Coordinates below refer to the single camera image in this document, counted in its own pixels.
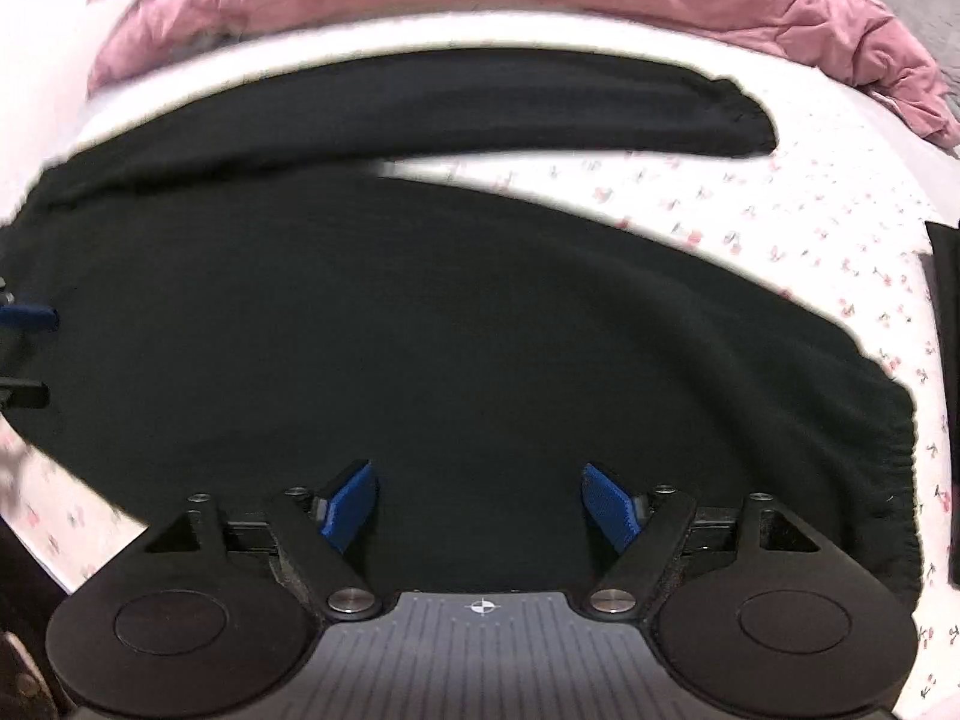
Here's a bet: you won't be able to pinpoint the floral bed sheet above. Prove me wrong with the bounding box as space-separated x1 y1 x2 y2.
0 15 960 720

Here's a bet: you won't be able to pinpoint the black pants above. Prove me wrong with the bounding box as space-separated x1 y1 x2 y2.
0 45 925 616

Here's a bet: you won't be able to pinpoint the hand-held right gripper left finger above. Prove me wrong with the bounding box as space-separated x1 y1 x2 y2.
142 457 383 620

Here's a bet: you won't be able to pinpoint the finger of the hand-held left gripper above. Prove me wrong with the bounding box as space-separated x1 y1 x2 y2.
0 379 50 409
0 301 60 332

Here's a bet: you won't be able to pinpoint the dark cloth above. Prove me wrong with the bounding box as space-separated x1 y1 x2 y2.
924 219 960 590

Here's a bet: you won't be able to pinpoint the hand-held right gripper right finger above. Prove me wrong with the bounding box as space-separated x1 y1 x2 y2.
582 462 823 620

